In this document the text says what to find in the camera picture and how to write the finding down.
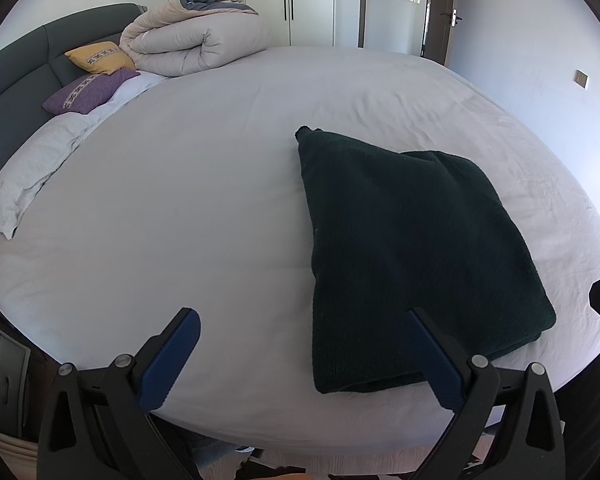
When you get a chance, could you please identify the dark green towel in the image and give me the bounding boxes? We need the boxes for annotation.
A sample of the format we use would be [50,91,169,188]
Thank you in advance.
[295,125,557,395]

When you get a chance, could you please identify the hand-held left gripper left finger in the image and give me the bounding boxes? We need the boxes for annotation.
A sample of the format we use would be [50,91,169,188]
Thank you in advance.
[36,307,203,480]

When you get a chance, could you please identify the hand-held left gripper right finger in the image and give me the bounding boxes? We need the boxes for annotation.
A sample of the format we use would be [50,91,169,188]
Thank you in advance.
[405,307,567,480]

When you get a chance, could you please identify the person's dark pants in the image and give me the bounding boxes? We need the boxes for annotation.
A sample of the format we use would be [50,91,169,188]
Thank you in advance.
[555,347,600,480]

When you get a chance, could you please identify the white pillow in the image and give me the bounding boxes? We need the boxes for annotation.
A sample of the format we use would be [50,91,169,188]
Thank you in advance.
[0,71,173,240]

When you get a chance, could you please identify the yellow patterned pillow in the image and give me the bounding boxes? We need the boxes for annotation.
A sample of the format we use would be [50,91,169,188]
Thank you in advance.
[64,41,137,75]

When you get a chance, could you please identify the grey padded headboard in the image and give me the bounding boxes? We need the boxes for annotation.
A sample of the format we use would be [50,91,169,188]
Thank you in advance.
[0,2,148,211]

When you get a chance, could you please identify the grey nightstand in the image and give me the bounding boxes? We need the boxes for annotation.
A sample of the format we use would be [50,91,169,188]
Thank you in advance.
[0,305,33,443]

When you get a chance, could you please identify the rolled beige duvet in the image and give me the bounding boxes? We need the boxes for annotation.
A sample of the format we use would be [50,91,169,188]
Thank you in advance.
[120,0,271,78]

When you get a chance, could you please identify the purple patterned pillow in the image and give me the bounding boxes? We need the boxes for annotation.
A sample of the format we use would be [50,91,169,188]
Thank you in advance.
[42,68,141,115]

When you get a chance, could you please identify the bed with white sheet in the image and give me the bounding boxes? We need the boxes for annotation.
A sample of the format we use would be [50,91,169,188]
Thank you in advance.
[0,46,600,461]

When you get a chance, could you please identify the cream wardrobe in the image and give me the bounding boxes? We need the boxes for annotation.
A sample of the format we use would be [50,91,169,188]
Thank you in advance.
[165,0,366,50]

